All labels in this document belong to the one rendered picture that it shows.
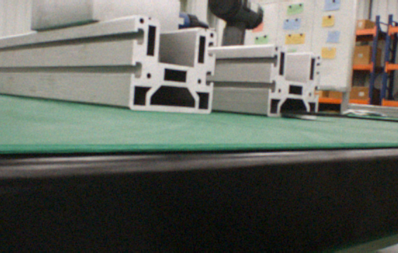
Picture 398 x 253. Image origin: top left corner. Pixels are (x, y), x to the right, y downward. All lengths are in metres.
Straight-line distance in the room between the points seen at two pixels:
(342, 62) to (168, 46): 3.23
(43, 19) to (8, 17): 12.32
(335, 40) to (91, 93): 3.35
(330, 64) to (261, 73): 3.20
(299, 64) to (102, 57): 0.27
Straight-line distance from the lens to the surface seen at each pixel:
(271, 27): 4.17
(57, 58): 0.55
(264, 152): 0.15
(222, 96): 0.60
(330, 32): 3.79
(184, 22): 1.09
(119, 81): 0.43
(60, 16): 0.55
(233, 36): 0.84
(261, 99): 0.55
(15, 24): 12.97
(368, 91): 11.05
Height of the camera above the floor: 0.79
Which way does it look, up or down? 3 degrees down
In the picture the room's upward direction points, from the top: 4 degrees clockwise
